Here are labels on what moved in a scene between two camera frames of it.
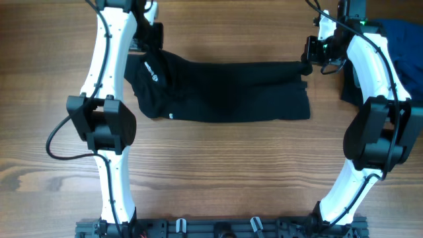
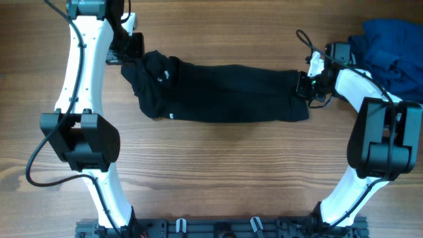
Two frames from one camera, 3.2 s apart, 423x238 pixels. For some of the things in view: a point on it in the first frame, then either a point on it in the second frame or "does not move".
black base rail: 222,228 does not move
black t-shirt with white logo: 168,88 does not move
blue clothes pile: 405,41 does not move
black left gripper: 157,41 -> 138,50
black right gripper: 312,57 -> 300,87
